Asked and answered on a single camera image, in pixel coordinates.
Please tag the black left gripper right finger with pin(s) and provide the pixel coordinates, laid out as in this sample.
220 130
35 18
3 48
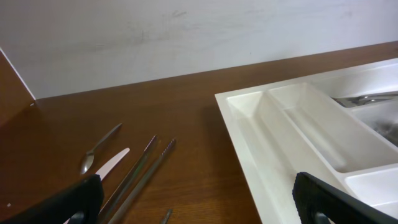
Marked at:
319 202

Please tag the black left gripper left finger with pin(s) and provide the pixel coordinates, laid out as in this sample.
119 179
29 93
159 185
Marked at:
85 196

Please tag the small metal teaspoon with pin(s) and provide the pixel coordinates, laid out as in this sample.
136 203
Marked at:
89 156

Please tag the large metal spoon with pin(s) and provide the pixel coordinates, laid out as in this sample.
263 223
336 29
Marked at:
387 129

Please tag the metal fork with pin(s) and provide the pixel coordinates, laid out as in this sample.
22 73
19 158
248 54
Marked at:
351 105
379 94

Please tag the white plastic cutlery tray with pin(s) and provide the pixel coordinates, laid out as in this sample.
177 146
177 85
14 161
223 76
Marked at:
283 128

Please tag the small metal rod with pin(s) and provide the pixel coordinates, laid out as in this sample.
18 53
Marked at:
167 216

